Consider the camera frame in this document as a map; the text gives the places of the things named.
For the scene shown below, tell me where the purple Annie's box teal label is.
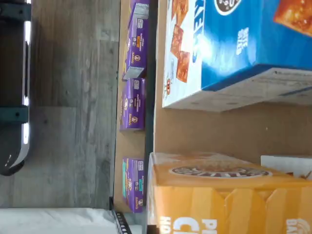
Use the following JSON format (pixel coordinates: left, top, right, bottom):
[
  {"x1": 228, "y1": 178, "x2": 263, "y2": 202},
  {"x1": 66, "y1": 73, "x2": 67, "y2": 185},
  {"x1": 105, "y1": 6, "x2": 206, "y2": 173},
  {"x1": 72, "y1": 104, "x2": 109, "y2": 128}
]
[{"x1": 121, "y1": 157, "x2": 146, "y2": 214}]

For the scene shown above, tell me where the purple Annie's box brown label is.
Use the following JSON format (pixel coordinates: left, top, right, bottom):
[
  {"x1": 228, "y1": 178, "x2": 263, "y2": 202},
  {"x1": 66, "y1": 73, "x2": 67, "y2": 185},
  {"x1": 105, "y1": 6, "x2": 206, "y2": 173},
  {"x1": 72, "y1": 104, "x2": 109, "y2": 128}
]
[{"x1": 118, "y1": 78, "x2": 147, "y2": 132}]

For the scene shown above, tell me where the yellow white pretzel crackers box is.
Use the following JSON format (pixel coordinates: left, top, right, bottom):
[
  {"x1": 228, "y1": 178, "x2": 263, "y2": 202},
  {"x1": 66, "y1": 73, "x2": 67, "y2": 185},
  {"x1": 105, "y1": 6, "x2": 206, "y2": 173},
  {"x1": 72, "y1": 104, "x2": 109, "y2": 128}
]
[
  {"x1": 145, "y1": 151, "x2": 312, "y2": 234},
  {"x1": 260, "y1": 155, "x2": 312, "y2": 181}
]

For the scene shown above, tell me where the dark robot base platform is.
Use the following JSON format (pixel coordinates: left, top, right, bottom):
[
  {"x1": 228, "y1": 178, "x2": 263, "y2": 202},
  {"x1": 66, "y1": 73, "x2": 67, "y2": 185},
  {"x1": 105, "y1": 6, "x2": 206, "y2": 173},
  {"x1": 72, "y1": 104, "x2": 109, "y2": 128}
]
[{"x1": 0, "y1": 0, "x2": 32, "y2": 176}]

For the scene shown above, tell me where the teal metal base frame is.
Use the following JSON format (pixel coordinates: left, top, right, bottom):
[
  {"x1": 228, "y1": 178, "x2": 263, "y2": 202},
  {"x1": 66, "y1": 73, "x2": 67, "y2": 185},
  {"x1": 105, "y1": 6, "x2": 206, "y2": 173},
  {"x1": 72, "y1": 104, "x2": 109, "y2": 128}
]
[{"x1": 0, "y1": 0, "x2": 32, "y2": 123}]

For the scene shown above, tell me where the wooden shelf board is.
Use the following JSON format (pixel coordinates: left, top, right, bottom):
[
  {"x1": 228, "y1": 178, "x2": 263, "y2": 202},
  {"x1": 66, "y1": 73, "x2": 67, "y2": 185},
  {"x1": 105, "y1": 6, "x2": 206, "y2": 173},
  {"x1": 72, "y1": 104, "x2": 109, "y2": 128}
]
[
  {"x1": 112, "y1": 0, "x2": 155, "y2": 213},
  {"x1": 152, "y1": 0, "x2": 312, "y2": 159}
]

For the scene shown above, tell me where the wooden upper shelf board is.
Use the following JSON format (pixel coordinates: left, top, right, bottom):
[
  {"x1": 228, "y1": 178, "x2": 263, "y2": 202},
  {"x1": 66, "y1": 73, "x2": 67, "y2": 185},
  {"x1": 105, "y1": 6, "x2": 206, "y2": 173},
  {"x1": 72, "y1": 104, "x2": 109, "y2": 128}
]
[{"x1": 152, "y1": 0, "x2": 312, "y2": 159}]

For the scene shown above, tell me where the white side curtain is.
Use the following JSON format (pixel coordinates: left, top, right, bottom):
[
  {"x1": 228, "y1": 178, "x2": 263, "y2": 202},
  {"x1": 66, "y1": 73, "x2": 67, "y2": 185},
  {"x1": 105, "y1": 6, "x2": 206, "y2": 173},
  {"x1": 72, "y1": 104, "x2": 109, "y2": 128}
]
[{"x1": 0, "y1": 207, "x2": 143, "y2": 234}]

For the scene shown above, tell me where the blue pretzel crackers box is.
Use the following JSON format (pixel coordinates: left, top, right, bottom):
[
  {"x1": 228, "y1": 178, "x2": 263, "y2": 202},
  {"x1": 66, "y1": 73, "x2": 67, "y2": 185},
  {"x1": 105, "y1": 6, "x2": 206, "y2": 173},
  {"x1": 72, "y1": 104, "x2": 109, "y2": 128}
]
[{"x1": 162, "y1": 0, "x2": 312, "y2": 113}]

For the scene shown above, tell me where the wooden lower shelf board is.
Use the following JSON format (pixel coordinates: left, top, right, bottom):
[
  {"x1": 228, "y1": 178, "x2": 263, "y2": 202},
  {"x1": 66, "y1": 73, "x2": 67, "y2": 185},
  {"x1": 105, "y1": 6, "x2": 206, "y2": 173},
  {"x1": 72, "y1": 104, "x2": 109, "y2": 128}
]
[{"x1": 112, "y1": 0, "x2": 155, "y2": 213}]

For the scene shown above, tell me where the purple Annie's box orange label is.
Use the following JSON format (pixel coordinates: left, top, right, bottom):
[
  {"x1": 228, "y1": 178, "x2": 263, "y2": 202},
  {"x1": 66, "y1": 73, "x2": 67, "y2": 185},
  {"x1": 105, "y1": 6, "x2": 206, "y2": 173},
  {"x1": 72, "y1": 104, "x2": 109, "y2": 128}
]
[{"x1": 121, "y1": 17, "x2": 149, "y2": 81}]

